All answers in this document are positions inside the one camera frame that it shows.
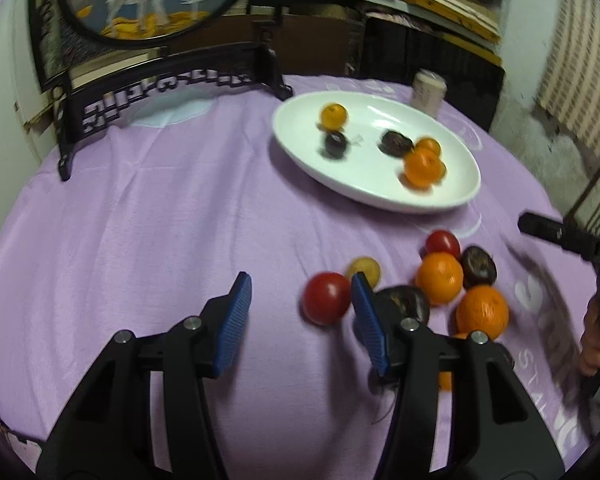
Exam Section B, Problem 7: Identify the dark metal chair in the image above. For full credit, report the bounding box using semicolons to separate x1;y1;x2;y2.
562;167;600;241

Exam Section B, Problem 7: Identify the dark framed picture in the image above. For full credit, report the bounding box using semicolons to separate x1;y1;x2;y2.
27;0;167;94

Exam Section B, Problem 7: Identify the round embroidered screen with stand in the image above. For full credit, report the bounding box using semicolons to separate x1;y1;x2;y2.
55;0;294;182

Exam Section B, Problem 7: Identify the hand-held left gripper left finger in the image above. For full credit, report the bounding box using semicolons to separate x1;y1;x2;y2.
35;271;254;480

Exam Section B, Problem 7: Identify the dark purple plum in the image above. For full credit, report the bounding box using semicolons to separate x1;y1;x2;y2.
373;284;431;325
381;130;414;157
460;245;498;290
323;130;351;159

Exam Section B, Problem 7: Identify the purple tablecloth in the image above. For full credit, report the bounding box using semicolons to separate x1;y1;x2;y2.
0;74;598;476

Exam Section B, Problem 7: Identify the person's right hand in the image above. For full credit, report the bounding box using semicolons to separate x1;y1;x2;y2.
579;296;600;378

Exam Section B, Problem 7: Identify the yellow plum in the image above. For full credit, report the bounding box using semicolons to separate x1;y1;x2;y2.
346;257;381;284

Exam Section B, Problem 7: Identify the small red tomato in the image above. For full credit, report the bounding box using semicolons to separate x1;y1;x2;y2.
424;229;462;257

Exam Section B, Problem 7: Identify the white oval plate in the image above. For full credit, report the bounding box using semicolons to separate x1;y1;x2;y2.
272;92;482;215

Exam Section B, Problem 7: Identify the striped beige curtain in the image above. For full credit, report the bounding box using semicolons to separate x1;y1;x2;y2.
532;0;600;162

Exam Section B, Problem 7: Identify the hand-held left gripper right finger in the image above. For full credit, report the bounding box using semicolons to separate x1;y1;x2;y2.
350;271;566;480

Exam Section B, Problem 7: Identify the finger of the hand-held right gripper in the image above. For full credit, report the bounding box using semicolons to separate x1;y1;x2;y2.
518;212;600;262

